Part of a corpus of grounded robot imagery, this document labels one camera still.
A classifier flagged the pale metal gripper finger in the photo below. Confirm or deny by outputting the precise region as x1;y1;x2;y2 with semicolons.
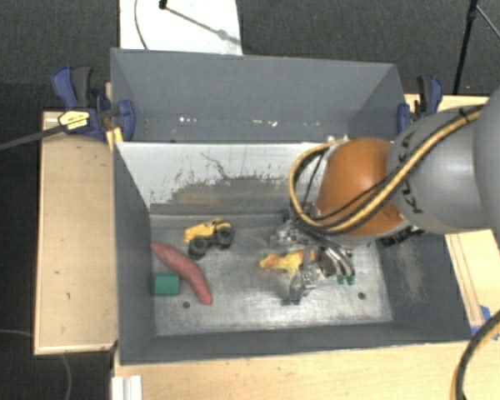
282;276;306;307
302;269;320;294

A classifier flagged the yellow toy food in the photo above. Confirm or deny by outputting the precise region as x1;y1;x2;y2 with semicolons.
259;247;318;279

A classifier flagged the yellow toy truck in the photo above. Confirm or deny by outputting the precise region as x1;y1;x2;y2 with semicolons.
182;217;236;260

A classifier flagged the red-brown sweet potato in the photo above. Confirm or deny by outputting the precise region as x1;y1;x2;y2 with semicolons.
150;242;214;307

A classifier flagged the green block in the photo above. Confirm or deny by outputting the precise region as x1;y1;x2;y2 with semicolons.
151;271;181;297

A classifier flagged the grey metal bin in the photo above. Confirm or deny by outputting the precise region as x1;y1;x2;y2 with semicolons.
107;47;473;366

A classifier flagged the pale wood board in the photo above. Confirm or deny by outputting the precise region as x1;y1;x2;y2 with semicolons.
32;110;120;357

